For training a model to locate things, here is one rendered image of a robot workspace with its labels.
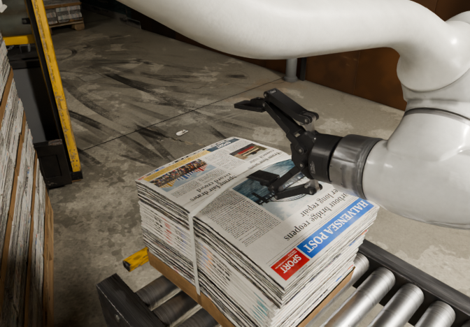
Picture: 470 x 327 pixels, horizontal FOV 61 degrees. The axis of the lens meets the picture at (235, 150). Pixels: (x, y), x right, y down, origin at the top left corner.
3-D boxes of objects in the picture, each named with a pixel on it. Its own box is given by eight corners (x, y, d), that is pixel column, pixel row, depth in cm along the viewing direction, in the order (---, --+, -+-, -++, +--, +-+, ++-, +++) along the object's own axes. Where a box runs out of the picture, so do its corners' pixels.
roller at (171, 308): (162, 336, 78) (154, 337, 82) (309, 226, 106) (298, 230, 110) (150, 313, 79) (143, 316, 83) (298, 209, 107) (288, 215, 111)
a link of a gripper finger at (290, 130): (300, 156, 64) (304, 151, 63) (257, 105, 67) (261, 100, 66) (315, 148, 66) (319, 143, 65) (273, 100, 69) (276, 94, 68)
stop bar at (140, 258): (122, 265, 91) (120, 258, 90) (254, 189, 117) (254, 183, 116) (129, 273, 89) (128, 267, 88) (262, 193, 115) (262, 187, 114)
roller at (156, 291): (141, 321, 85) (129, 303, 87) (285, 221, 113) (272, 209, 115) (141, 309, 82) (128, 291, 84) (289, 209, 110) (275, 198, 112)
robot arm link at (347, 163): (361, 212, 55) (324, 200, 60) (392, 186, 61) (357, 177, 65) (360, 151, 52) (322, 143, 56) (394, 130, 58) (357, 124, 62)
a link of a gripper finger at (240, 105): (261, 112, 68) (261, 108, 67) (233, 107, 72) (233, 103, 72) (273, 107, 69) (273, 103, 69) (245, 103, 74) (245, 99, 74)
